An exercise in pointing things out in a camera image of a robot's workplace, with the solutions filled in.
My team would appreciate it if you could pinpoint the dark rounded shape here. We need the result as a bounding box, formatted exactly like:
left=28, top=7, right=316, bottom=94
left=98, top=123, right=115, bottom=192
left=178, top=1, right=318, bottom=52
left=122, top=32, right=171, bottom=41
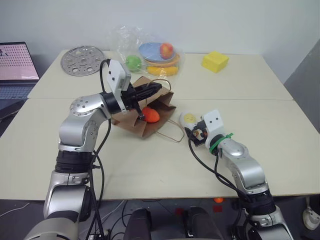
left=123, top=208, right=152, bottom=240

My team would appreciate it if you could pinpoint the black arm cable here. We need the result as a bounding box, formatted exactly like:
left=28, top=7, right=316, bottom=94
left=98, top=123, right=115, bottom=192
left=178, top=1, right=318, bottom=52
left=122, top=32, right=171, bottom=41
left=187, top=129, right=254, bottom=204
left=86, top=58, right=112, bottom=240

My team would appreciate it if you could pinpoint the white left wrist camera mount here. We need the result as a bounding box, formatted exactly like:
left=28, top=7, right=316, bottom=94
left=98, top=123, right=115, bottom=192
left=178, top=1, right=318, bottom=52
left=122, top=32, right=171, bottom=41
left=105, top=59, right=132, bottom=112

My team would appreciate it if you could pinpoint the white plush toy yellow face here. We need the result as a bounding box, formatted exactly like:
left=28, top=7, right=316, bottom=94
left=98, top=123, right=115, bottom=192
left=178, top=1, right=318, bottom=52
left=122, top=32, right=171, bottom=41
left=178, top=111, right=204, bottom=131

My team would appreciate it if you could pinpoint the round perforated metal plate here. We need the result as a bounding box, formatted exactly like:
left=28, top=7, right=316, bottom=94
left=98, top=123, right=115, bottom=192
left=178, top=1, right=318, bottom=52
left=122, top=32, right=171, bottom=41
left=60, top=45, right=105, bottom=76

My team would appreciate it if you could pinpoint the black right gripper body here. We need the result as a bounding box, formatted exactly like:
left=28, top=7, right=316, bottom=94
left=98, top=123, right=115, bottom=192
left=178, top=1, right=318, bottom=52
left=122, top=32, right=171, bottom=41
left=189, top=120, right=209, bottom=149

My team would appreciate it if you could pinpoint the red yellow toy apple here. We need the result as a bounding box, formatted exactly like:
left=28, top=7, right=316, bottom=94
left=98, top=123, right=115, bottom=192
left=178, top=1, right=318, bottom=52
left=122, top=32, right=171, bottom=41
left=159, top=42, right=175, bottom=60

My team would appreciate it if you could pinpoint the yellow cheese block toy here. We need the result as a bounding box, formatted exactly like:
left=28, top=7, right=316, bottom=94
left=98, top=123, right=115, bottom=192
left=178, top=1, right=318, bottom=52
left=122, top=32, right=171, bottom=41
left=201, top=50, right=230, bottom=74

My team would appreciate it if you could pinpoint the white floor cable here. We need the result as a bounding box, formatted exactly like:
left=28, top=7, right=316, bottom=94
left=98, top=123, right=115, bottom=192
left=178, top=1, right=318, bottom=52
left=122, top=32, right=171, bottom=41
left=0, top=201, right=31, bottom=219

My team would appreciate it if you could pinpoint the left gripper long straight finger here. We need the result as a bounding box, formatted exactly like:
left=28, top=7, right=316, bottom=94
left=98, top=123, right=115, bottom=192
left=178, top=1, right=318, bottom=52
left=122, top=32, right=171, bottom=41
left=136, top=83, right=164, bottom=101

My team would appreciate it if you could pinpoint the left gripper bent black finger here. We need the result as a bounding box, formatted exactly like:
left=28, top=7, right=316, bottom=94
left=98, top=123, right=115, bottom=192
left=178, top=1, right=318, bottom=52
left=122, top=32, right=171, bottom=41
left=132, top=99, right=147, bottom=121

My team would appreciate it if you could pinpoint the orange plush toy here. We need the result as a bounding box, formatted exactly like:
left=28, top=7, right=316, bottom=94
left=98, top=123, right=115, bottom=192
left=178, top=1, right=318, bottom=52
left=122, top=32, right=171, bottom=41
left=142, top=106, right=160, bottom=124

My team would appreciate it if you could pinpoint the green zip tie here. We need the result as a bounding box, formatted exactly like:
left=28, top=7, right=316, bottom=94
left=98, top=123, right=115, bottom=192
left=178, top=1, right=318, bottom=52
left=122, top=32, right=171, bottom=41
left=209, top=133, right=235, bottom=154

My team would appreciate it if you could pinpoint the open laptop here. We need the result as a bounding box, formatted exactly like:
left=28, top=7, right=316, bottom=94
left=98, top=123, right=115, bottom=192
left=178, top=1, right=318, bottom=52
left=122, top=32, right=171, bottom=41
left=0, top=41, right=41, bottom=118

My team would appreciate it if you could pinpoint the grey partition panel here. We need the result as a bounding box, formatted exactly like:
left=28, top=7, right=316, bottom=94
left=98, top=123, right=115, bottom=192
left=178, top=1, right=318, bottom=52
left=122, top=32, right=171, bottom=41
left=283, top=40, right=320, bottom=135

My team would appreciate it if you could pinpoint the brown paper bag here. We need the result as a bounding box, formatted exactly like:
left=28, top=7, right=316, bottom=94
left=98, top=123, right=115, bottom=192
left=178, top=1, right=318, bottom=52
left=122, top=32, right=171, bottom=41
left=111, top=75, right=186, bottom=144

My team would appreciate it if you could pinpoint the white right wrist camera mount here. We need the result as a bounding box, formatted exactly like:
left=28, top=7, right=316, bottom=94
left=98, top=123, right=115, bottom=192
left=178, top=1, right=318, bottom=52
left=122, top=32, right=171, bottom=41
left=201, top=109, right=225, bottom=151

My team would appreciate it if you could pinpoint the black floor cable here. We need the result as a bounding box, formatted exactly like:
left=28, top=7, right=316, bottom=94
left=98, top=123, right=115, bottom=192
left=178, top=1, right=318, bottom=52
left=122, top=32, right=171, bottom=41
left=108, top=199, right=132, bottom=240

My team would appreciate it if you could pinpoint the orange plate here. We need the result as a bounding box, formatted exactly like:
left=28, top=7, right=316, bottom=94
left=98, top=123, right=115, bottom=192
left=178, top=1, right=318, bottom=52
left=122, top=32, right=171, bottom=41
left=143, top=52, right=181, bottom=68

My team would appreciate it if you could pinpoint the blue plate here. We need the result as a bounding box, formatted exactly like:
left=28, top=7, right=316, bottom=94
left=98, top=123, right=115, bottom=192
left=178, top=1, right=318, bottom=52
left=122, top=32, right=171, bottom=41
left=138, top=42, right=177, bottom=64

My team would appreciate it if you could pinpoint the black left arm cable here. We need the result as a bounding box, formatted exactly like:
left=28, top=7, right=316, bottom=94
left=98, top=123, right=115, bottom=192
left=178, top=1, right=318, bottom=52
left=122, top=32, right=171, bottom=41
left=86, top=58, right=112, bottom=240

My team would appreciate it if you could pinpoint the green toy apple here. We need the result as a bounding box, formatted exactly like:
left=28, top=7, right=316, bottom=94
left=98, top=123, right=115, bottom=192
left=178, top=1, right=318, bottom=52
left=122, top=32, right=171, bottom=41
left=125, top=54, right=143, bottom=74

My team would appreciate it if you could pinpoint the white power strip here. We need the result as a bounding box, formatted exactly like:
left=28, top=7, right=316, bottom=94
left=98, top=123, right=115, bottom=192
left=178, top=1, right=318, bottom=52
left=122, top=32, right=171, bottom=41
left=301, top=196, right=320, bottom=230

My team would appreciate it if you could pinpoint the clear plastic bag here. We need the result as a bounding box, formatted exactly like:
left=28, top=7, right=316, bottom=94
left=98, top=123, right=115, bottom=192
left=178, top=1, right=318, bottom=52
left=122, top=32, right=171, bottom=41
left=109, top=24, right=186, bottom=81

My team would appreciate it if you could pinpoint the yellow toy fruit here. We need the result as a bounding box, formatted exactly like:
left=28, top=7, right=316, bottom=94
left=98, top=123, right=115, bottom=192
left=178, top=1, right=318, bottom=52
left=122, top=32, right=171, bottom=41
left=146, top=64, right=179, bottom=77

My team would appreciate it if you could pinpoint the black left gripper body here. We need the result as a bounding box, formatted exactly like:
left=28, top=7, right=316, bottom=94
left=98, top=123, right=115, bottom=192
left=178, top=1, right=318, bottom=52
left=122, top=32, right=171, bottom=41
left=121, top=84, right=141, bottom=112

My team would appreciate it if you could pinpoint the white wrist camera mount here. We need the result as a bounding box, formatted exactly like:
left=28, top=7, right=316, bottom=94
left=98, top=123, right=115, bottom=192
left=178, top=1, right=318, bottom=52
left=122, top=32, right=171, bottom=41
left=201, top=109, right=225, bottom=151
left=105, top=59, right=132, bottom=112

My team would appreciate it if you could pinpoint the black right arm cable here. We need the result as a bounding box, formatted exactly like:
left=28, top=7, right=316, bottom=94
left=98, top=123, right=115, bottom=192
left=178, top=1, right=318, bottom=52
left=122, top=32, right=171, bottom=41
left=187, top=129, right=254, bottom=204

